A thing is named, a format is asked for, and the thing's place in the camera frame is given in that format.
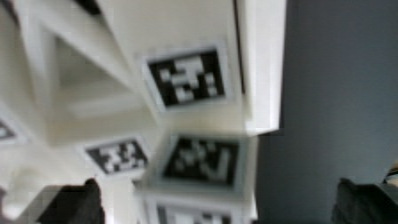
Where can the white chair leg cube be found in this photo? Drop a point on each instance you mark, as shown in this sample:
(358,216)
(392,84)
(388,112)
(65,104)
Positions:
(196,190)

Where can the white long side rail back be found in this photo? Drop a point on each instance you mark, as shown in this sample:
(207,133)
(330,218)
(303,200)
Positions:
(177,37)

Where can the white long side rail front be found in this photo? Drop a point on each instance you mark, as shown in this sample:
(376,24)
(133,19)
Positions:
(42,164)

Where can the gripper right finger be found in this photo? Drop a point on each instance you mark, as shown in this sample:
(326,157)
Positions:
(367,203)

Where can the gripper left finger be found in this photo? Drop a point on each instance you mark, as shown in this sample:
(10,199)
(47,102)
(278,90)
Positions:
(67,205)

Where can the white right fence rail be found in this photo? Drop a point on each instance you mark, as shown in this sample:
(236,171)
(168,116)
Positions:
(262,14)

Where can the white long side rail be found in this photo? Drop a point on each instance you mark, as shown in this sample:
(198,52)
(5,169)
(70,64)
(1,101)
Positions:
(42,164)
(177,37)

